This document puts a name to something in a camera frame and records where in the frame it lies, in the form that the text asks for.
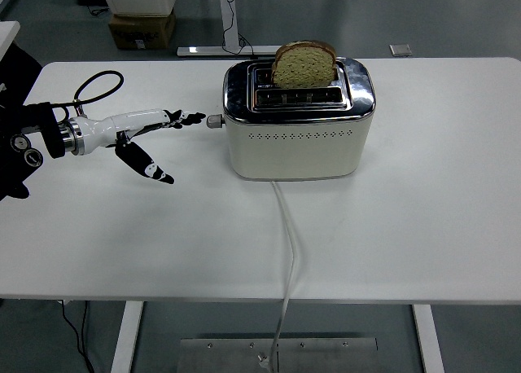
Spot thin black cable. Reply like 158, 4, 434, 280
221, 0, 256, 59

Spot black chair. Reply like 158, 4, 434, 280
0, 42, 43, 108

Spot grey metal plate with screws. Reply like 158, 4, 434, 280
177, 337, 379, 373

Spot white side table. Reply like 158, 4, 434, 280
0, 20, 21, 61

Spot brown bread slice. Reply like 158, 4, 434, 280
271, 40, 339, 90

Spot cream and chrome toaster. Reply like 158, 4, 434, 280
222, 56, 377, 182

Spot brown cardboard box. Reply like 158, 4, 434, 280
107, 10, 177, 50

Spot black cable under table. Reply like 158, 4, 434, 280
56, 300, 96, 373

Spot white desk leg with foot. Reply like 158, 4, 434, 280
176, 0, 286, 58

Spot white table leg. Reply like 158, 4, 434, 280
109, 301, 145, 373
410, 303, 446, 373

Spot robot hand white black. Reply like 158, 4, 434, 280
79, 108, 207, 186

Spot white power cable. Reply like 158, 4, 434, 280
256, 180, 303, 372

